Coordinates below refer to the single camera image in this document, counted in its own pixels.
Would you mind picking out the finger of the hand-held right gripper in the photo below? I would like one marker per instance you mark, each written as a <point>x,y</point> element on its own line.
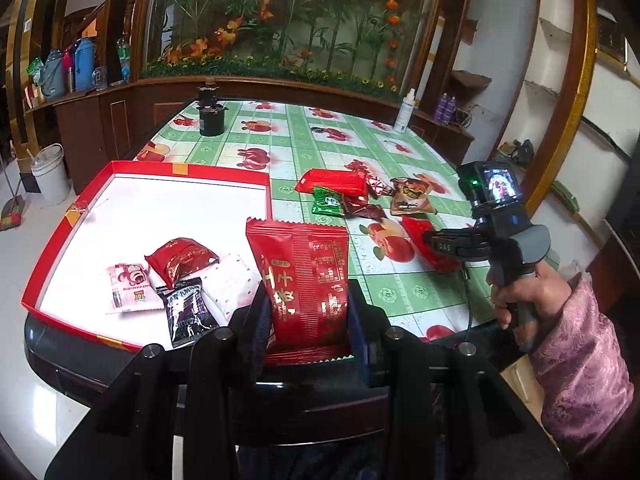
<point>442,246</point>

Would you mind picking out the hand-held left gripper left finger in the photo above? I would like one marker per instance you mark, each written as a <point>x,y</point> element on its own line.
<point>257,325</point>

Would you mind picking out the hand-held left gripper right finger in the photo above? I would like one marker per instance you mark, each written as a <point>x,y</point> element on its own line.
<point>359,330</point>

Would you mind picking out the bright red snack packet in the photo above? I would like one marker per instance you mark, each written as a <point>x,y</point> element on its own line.
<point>417,232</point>

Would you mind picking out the brown snack packet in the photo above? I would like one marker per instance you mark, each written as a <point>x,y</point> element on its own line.
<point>411,195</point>

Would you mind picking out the large red snack packet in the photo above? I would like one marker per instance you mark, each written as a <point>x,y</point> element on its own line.
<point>305,280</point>

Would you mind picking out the black snack packet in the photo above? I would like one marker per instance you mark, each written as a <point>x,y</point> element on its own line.
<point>187,312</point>

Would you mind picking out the red twisted candy wrapper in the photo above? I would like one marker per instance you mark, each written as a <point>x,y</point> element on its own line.
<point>378,185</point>

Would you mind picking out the small dark red packet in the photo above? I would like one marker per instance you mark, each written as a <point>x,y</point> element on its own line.
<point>362,207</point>

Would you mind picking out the dark red snack bag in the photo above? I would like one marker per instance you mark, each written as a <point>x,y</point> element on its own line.
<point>182,257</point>

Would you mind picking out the green snack packet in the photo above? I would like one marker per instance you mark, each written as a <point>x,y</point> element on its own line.
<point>327,201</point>

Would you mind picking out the long red snack packet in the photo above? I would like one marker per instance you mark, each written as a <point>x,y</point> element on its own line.
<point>330,182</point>

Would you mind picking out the pink white snack packet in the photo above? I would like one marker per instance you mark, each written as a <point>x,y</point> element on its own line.
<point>127,287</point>

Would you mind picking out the person's right forearm pink sleeve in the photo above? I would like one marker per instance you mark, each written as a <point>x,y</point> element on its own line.
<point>585,375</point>

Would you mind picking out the person's right hand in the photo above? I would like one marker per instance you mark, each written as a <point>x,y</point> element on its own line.
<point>550,295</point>

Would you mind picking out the pair of shoes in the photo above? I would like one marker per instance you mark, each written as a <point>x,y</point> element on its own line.
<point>517,152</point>

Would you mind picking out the purple bottle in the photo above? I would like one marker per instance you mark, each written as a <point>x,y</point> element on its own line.
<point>440,109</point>
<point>450,110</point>

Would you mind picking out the white spray bottle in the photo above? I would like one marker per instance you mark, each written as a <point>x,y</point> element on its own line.
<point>404,112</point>

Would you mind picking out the black round container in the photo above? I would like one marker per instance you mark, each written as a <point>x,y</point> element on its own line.
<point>212,120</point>

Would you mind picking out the small black box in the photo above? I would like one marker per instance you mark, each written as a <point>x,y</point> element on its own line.
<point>208,95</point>

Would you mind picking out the white plastic bucket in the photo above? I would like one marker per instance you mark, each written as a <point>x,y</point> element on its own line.
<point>50,175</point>

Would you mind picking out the artificial flower display partition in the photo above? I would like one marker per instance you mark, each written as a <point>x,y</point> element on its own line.
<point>300,25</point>

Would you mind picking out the broom with dustpan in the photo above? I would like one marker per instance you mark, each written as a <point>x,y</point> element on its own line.
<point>11,215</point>

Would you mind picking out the glass mug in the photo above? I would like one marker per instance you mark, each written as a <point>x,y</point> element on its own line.
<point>101,80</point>

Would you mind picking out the green plastic bottle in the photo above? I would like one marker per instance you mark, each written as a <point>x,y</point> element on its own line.
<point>123,60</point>

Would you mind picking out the blue thermos jug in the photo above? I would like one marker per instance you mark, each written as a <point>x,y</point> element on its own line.
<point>84,65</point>

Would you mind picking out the grey bag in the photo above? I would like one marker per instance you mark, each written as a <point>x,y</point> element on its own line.
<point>52,77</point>

